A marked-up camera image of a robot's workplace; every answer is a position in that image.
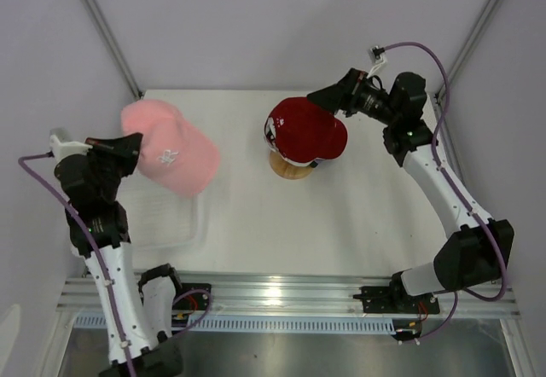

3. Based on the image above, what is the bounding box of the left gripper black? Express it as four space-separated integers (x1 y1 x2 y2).
83 133 142 200

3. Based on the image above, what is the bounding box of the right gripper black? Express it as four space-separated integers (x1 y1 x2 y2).
305 69 398 127

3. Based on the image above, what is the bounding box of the red LA baseball cap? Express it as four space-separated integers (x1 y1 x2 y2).
264 97 348 163

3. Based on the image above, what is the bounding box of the pink baseball cap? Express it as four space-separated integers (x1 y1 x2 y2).
120 99 220 198

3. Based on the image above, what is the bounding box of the white baseball cap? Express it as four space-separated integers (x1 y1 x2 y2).
270 150 319 168

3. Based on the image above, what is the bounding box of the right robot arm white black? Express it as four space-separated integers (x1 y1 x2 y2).
307 69 514 312

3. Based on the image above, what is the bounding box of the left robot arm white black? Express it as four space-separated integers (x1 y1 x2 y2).
49 129 183 376

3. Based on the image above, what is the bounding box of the white plastic bin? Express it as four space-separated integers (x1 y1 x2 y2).
118 173 206 251

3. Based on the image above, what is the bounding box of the wooden hat stand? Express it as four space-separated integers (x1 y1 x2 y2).
269 151 313 180

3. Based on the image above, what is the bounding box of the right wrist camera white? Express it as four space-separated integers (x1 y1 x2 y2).
368 45 388 78

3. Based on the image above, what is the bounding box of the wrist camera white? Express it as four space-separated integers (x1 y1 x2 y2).
49 128 92 162
368 45 388 78

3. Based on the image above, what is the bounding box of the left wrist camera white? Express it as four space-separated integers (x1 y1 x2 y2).
49 128 92 162

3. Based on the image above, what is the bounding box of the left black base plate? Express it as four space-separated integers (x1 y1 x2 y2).
173 283 212 311

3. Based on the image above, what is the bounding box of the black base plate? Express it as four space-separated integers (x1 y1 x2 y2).
352 286 440 315
173 283 212 311

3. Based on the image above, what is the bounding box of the aluminium mounting rail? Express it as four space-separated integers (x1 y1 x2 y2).
56 271 520 320

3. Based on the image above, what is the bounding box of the left aluminium corner post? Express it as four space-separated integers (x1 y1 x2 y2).
80 0 142 99

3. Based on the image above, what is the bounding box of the aluminium corner post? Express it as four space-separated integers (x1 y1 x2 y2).
80 0 142 99
447 0 503 87

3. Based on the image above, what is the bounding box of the white slotted cable duct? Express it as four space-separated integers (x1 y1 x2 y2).
74 313 396 334

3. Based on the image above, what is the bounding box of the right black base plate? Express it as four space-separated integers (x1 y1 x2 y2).
352 286 440 315

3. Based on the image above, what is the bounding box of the right aluminium corner post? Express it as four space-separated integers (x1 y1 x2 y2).
447 0 503 87

